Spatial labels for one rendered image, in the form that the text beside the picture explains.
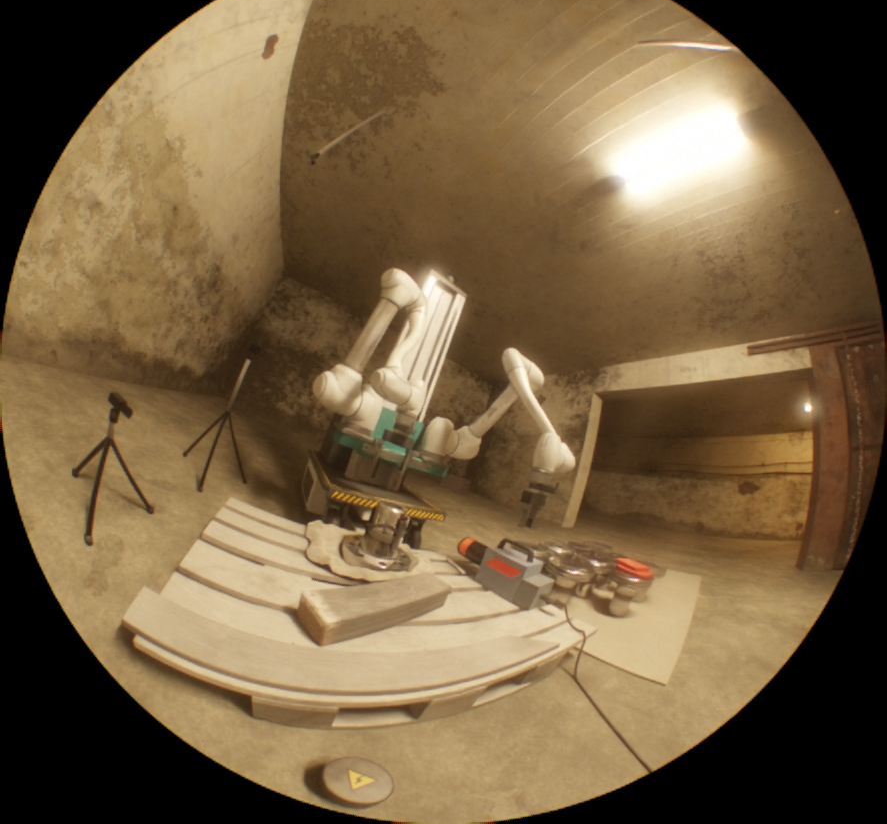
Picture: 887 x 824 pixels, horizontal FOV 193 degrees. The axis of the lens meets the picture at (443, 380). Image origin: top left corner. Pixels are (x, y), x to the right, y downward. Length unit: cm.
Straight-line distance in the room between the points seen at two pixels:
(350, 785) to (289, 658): 26
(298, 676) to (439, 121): 291
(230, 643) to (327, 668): 17
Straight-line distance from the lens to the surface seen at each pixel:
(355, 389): 121
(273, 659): 57
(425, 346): 175
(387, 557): 100
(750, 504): 946
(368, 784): 58
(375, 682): 59
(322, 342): 584
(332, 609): 62
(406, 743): 71
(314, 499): 147
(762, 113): 283
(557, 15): 236
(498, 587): 113
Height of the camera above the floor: 62
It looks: 16 degrees up
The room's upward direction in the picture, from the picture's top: 19 degrees clockwise
